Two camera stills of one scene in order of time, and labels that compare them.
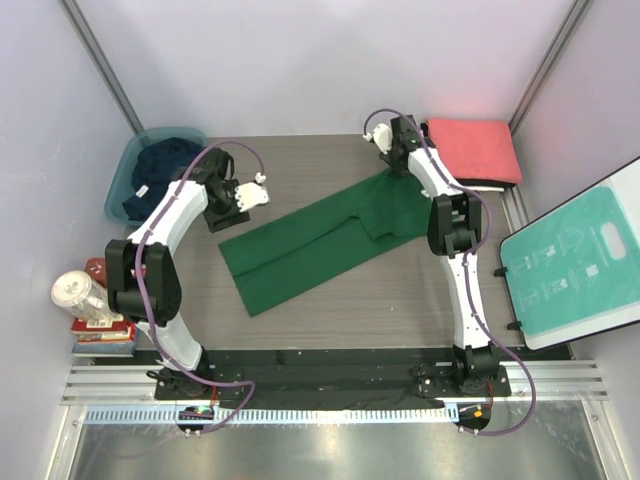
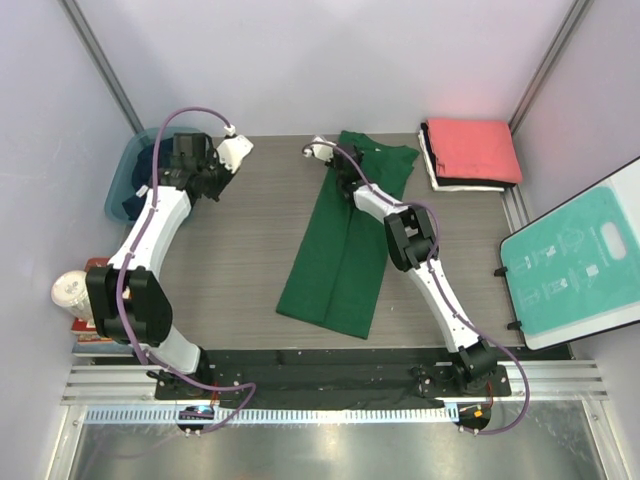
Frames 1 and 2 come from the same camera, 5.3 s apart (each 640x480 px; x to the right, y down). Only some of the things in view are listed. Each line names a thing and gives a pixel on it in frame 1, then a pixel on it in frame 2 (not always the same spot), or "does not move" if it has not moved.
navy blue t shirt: x=153 y=168 does not move
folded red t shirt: x=477 y=150 does not move
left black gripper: x=218 y=223 -> x=212 y=158
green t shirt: x=279 y=257 -> x=343 y=269
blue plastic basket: x=122 y=180 does not move
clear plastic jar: x=83 y=296 does not move
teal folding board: x=574 y=271 does not move
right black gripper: x=384 y=157 -> x=357 y=154
